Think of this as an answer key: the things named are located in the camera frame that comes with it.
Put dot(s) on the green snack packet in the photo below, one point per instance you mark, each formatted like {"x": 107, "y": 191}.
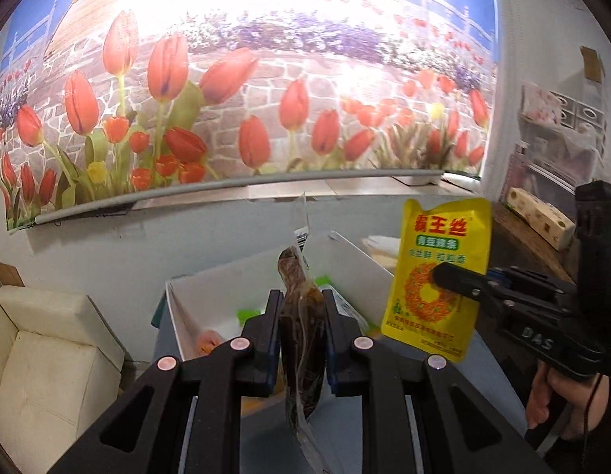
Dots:
{"x": 249, "y": 313}
{"x": 350, "y": 311}

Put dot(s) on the pink jelly cup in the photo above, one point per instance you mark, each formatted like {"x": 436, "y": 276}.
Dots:
{"x": 209, "y": 340}

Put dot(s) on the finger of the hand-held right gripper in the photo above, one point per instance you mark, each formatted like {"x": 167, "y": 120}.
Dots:
{"x": 532, "y": 284}
{"x": 463, "y": 284}

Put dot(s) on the clear plastic storage bag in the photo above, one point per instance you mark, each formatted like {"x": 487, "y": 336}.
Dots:
{"x": 562, "y": 148}

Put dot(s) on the white plastic bag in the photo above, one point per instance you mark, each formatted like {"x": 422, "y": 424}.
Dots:
{"x": 382, "y": 249}

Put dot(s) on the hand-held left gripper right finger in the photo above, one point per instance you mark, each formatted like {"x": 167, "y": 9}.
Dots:
{"x": 331, "y": 355}

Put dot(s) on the blue tablecloth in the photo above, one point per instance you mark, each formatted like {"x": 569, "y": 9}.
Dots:
{"x": 434, "y": 385}

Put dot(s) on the tulip wall poster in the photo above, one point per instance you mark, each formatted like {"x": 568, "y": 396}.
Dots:
{"x": 236, "y": 84}

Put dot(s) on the brown cardboard piece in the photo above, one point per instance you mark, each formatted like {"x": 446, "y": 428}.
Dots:
{"x": 7, "y": 274}

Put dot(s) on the grey poster rod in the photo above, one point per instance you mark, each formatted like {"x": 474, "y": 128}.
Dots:
{"x": 236, "y": 182}

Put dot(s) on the dark wooden cabinet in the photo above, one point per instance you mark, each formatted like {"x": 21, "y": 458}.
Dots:
{"x": 517, "y": 252}

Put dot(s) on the brown snack packet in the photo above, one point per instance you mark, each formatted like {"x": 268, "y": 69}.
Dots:
{"x": 300, "y": 306}

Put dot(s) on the cream sofa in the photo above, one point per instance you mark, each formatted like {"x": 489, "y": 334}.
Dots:
{"x": 49, "y": 380}

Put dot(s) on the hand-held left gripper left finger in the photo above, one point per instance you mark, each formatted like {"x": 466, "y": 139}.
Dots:
{"x": 276, "y": 350}

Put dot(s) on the yellow snack packet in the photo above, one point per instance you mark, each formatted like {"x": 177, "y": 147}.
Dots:
{"x": 434, "y": 237}

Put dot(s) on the cardboard scrap on wall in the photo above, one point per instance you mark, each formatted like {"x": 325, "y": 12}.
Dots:
{"x": 591, "y": 64}

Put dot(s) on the person's right hand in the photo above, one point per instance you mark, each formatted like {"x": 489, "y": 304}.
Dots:
{"x": 562, "y": 405}

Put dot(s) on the patterned tissue pack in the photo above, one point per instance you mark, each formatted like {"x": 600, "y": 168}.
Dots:
{"x": 542, "y": 217}

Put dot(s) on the white cardboard box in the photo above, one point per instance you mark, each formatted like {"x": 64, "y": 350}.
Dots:
{"x": 355, "y": 261}

